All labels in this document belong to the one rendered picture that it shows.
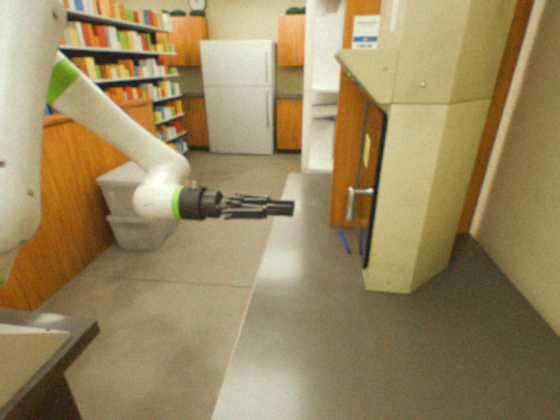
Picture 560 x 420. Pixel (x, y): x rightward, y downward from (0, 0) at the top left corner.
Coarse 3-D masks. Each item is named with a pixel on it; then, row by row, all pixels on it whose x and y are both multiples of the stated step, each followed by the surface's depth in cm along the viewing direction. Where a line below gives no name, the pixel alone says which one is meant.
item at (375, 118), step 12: (372, 108) 83; (372, 120) 82; (384, 120) 68; (372, 132) 80; (384, 132) 69; (372, 144) 79; (372, 156) 78; (360, 168) 100; (372, 168) 77; (360, 180) 98; (372, 180) 76; (372, 192) 75; (360, 204) 95; (372, 204) 76; (360, 216) 94; (372, 216) 78; (360, 228) 92; (360, 240) 91; (360, 252) 90
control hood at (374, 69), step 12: (336, 60) 91; (348, 60) 64; (360, 60) 63; (372, 60) 63; (384, 60) 63; (396, 60) 63; (360, 72) 64; (372, 72) 64; (384, 72) 64; (360, 84) 71; (372, 84) 65; (384, 84) 65; (372, 96) 68; (384, 96) 66
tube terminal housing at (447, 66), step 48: (384, 0) 81; (432, 0) 58; (480, 0) 59; (384, 48) 77; (432, 48) 61; (480, 48) 65; (432, 96) 65; (480, 96) 72; (432, 144) 68; (384, 192) 74; (432, 192) 73; (384, 240) 79; (432, 240) 82; (384, 288) 85
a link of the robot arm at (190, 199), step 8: (184, 192) 83; (192, 192) 83; (200, 192) 83; (184, 200) 82; (192, 200) 82; (200, 200) 83; (184, 208) 83; (192, 208) 82; (200, 208) 84; (184, 216) 84; (192, 216) 84; (200, 216) 84
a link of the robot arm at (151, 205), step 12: (144, 180) 87; (156, 180) 86; (168, 180) 88; (144, 192) 83; (156, 192) 83; (168, 192) 84; (144, 204) 83; (156, 204) 83; (168, 204) 83; (144, 216) 85; (156, 216) 85; (168, 216) 85
